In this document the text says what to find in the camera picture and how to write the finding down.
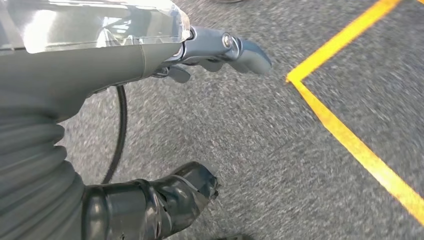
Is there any black left hand cable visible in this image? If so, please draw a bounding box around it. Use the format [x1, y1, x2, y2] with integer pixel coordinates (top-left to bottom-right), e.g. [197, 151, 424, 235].
[100, 85, 129, 185]

